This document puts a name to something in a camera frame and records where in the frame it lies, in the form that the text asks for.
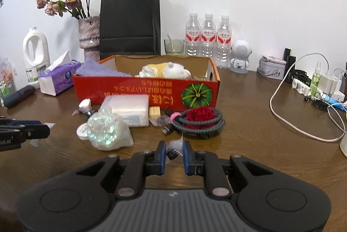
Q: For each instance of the small beige soap block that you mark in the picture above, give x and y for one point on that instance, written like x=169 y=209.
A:
x=154 y=112

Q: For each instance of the left water bottle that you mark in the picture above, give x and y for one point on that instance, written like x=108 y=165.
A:
x=193 y=35

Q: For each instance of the iridescent plastic bag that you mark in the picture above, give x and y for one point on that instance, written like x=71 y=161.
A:
x=107 y=131

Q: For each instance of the purple tissue pack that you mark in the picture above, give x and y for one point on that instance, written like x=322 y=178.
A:
x=58 y=77

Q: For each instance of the dark blue glasses case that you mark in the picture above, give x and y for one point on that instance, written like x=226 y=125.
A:
x=19 y=96

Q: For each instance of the yellow white plush toy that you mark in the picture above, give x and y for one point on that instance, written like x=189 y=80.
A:
x=166 y=70

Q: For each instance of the glass cup with spoon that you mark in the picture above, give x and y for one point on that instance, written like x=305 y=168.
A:
x=173 y=46

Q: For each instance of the small grey tin box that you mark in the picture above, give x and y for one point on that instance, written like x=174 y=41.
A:
x=271 y=67

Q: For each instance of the green spray bottle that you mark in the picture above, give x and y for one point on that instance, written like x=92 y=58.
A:
x=315 y=78

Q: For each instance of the small white round lid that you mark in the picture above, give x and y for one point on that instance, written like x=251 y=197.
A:
x=82 y=131

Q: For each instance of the middle water bottle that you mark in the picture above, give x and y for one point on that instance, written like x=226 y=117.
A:
x=208 y=36

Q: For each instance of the black paper bag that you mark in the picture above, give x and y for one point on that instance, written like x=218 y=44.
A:
x=129 y=27

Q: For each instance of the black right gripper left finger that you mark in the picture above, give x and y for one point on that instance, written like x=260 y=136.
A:
x=81 y=199

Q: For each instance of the red orange cardboard box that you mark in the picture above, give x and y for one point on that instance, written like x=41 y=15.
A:
x=177 y=94

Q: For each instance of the white thermos bottle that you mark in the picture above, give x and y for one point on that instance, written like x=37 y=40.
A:
x=343 y=145

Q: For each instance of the white power strip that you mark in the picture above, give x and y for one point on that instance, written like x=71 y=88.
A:
x=325 y=88

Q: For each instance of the white astronaut figurine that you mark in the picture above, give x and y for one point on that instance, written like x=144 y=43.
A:
x=240 y=53

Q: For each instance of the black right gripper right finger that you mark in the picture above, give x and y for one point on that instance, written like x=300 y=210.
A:
x=264 y=198

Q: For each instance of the purple cloth towel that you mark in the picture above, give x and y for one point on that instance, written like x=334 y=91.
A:
x=93 y=68

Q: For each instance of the clear plastic wrapper scrap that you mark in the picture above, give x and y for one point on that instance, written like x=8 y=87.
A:
x=174 y=150

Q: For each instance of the water bottle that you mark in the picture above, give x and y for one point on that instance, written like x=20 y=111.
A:
x=208 y=36
x=223 y=47
x=193 y=35

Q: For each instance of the right water bottle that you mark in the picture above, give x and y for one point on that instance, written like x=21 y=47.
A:
x=223 y=47

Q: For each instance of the white detergent bottle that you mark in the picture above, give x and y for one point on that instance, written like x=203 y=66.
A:
x=35 y=55

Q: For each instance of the mottled purple vase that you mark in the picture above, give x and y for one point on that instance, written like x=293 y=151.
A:
x=88 y=29

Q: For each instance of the white cotton pad pack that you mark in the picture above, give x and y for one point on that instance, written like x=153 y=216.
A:
x=132 y=108

